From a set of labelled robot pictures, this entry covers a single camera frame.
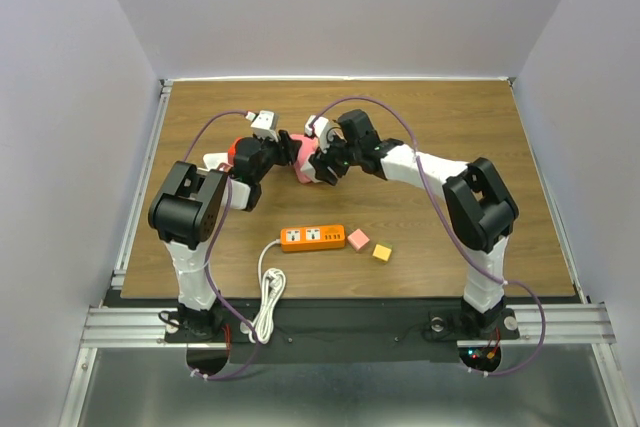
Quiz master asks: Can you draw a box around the aluminium rail frame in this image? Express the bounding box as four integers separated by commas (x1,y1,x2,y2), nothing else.
58,77,176,427

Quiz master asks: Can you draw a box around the yellow green cube socket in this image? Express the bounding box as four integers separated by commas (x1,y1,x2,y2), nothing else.
371,243,393,263

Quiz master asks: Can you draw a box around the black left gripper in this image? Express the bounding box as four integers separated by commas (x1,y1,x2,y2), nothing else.
254,132,303,184

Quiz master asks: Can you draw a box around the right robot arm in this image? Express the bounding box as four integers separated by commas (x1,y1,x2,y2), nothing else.
304,109,519,337

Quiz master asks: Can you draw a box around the white power cord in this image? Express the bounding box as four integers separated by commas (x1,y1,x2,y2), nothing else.
240,239,288,345

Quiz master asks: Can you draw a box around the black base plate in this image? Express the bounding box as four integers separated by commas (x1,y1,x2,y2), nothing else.
84,299,519,371

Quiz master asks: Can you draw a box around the pink triangular socket adapter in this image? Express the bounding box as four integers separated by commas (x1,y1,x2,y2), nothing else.
291,134,319,184

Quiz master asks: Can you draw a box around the purple cable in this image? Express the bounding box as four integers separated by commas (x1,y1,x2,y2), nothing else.
182,110,266,382
307,95,547,379

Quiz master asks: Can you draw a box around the orange power strip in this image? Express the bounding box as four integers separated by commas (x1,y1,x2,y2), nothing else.
280,224,346,253

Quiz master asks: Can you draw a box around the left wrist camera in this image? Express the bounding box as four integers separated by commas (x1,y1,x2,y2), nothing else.
245,110,280,142

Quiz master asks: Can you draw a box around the bright red cube socket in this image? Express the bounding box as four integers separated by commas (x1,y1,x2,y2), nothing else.
228,137,242,166

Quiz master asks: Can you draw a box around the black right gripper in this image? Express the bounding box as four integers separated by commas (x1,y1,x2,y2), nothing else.
308,129,360,186

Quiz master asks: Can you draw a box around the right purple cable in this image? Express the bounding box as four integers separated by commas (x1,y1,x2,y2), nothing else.
307,95,547,379

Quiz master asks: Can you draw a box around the pink cube socket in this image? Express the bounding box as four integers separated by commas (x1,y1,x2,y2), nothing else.
347,229,370,252

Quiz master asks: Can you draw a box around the white power strip base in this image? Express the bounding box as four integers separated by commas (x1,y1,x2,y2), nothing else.
203,152,233,172

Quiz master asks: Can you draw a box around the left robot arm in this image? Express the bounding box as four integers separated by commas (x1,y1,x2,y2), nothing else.
148,130,304,341

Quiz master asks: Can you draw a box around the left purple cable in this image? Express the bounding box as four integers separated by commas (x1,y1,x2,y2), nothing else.
182,110,266,382

